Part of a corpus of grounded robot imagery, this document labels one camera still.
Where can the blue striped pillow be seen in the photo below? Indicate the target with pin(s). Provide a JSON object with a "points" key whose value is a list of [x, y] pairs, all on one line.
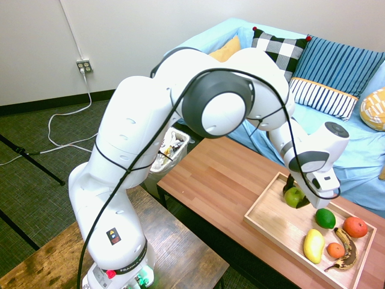
{"points": [[334, 66]]}

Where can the light blue covered sofa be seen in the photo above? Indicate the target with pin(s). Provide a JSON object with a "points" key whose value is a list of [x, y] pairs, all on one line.
{"points": [[361, 156]]}

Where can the white navy striped pillow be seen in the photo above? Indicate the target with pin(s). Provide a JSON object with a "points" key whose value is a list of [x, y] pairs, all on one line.
{"points": [[325, 97]]}

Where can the green lime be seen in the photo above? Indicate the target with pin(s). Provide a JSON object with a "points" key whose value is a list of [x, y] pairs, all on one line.
{"points": [[325, 218]]}

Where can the black tripod leg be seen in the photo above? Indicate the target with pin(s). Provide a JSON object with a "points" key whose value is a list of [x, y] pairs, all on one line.
{"points": [[18, 228], [39, 164]]}

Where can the spotted ripe banana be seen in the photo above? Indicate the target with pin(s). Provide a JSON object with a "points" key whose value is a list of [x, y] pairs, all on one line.
{"points": [[350, 253]]}

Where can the wall power outlet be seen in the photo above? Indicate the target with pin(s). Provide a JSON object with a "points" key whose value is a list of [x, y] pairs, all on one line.
{"points": [[85, 65]]}

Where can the small orange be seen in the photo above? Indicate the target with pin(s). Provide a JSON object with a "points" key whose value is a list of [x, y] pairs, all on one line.
{"points": [[335, 250]]}

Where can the trash bin with plastic bag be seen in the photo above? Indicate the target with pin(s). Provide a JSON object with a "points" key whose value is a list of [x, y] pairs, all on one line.
{"points": [[168, 150]]}

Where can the wooden tray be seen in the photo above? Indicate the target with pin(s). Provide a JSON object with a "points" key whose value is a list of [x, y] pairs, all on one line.
{"points": [[279, 225]]}

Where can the red orange mango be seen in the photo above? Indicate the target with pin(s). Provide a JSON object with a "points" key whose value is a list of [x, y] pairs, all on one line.
{"points": [[355, 227]]}

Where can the yellow white patterned pillow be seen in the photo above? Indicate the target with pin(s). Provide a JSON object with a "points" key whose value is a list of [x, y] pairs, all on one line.
{"points": [[374, 110]]}

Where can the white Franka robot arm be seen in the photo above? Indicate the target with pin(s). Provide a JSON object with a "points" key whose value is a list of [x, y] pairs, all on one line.
{"points": [[120, 135]]}

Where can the black white checkered pillow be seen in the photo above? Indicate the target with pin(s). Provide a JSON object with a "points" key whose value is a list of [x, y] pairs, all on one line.
{"points": [[282, 48]]}

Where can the yellow mango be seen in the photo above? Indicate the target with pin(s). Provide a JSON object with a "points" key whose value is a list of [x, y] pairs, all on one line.
{"points": [[313, 247]]}

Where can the green apple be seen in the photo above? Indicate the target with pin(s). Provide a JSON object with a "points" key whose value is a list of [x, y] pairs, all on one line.
{"points": [[293, 197]]}

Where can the plain yellow cushion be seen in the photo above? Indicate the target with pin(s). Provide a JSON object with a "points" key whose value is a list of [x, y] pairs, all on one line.
{"points": [[227, 51]]}

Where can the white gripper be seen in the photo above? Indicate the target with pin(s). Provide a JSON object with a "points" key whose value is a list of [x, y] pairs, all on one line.
{"points": [[322, 189]]}

